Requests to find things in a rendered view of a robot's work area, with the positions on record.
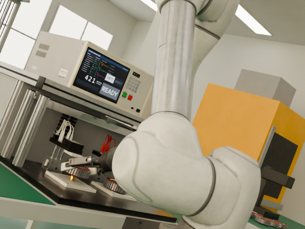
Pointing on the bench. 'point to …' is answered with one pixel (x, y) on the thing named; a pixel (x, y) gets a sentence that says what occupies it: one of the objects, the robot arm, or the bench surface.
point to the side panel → (7, 97)
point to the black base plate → (101, 204)
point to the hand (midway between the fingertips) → (76, 169)
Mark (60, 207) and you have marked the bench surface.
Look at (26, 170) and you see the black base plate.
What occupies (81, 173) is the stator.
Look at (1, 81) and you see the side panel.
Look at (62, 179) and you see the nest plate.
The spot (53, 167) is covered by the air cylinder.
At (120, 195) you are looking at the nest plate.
